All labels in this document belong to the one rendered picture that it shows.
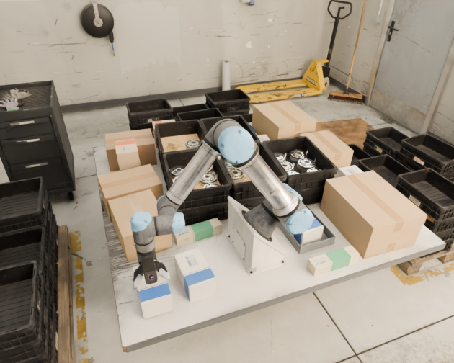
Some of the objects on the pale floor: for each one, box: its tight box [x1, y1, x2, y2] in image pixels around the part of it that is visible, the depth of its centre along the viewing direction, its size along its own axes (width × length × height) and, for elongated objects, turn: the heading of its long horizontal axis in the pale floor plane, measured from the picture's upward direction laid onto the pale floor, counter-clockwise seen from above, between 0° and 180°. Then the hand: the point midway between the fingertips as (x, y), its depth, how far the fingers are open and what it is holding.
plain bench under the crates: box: [93, 122, 446, 353], centre depth 238 cm, size 160×160×70 cm
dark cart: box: [0, 80, 76, 200], centre depth 306 cm, size 60×45×90 cm
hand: (152, 285), depth 148 cm, fingers closed on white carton, 13 cm apart
